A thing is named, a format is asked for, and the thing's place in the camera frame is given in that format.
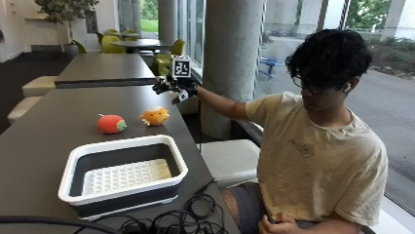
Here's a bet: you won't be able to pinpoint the red plush apple toy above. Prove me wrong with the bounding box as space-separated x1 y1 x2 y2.
96 113 129 136

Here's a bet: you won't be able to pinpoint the small round dark table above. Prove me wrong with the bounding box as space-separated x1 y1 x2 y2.
108 31 141 39

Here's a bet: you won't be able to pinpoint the long dark grey table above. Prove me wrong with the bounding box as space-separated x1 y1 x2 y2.
53 53 158 90

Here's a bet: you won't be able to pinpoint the green chair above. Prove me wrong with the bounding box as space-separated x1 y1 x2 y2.
169 38 188 57
100 34 128 55
71 39 88 55
150 53 176 78

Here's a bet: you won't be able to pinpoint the white cushioned stool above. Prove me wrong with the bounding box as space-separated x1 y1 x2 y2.
7 96 44 126
21 75 60 98

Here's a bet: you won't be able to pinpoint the orange plush fruit toy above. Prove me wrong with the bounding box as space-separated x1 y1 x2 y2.
138 105 172 128

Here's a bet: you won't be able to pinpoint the large round dark table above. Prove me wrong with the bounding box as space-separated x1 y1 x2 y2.
109 38 165 54

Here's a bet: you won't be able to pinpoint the white and grey dish tub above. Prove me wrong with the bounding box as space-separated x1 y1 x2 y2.
57 134 189 222

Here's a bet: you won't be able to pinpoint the potted green tree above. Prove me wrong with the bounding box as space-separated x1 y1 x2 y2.
33 0 101 60

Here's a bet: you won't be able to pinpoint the thick concrete column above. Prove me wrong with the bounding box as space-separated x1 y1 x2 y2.
198 0 266 140

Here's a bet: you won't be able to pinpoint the slim concrete column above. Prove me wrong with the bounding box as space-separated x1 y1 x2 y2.
157 0 181 46

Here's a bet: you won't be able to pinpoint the white cushioned bench seat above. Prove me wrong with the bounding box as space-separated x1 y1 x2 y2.
197 138 262 189

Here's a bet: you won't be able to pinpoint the the person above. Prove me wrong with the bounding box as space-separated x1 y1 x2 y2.
196 28 390 234

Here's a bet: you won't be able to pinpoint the dark framed wall picture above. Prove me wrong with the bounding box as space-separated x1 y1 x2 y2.
84 11 100 34

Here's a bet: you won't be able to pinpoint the thick black cable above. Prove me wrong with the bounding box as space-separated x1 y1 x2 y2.
0 214 125 234

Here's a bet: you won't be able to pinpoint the bundle of thin black cables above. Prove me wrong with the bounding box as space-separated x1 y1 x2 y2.
91 177 232 234

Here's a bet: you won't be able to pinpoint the blue outdoor bench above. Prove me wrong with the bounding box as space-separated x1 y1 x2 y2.
258 57 286 82

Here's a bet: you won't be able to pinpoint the white marker cube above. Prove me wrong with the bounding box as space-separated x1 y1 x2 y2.
170 55 193 79

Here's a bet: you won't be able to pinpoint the dark-framed glasses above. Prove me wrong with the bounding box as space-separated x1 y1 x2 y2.
290 76 330 96

